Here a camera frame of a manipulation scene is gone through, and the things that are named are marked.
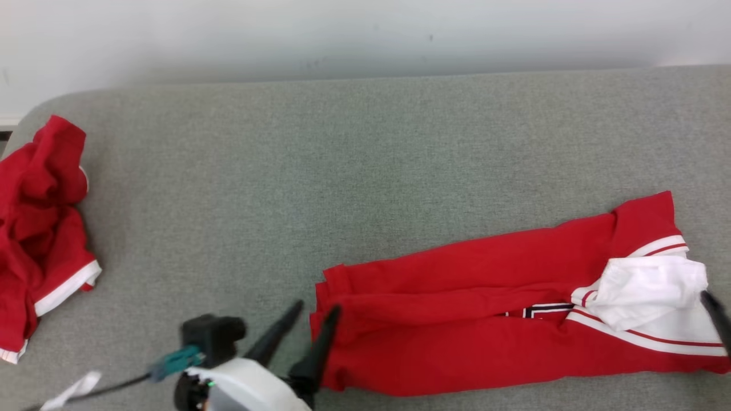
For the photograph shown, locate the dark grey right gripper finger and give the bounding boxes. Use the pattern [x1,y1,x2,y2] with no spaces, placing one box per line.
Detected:
[700,289,731,358]

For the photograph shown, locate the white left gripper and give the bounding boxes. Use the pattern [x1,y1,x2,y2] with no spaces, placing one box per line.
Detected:
[174,300,342,411]

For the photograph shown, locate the red shirt with white sleeves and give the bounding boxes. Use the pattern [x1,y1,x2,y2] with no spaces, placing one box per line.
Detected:
[310,191,731,398]

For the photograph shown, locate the red shorts with white band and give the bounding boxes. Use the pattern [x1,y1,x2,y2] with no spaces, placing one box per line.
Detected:
[0,115,103,365]

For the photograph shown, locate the white and black baseboard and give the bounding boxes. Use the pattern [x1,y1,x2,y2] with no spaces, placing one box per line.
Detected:
[0,113,25,142]

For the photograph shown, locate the white strap tag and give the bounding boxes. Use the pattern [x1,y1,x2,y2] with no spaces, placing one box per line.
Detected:
[40,370,103,411]

